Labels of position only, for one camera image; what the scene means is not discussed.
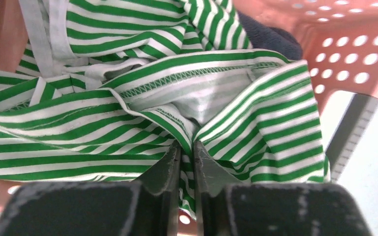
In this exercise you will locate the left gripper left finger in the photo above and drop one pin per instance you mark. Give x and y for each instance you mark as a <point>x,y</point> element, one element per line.
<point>146,206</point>

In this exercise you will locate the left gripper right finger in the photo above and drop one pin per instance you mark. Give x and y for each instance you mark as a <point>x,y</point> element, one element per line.
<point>227,207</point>

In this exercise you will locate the green white striped garment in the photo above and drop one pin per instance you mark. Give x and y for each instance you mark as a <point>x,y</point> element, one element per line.
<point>106,86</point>

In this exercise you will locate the pink plastic laundry basket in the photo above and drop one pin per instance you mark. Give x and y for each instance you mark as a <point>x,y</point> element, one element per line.
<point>339,39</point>

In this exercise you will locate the dark navy garment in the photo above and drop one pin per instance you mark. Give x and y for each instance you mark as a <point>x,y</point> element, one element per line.
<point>271,38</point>

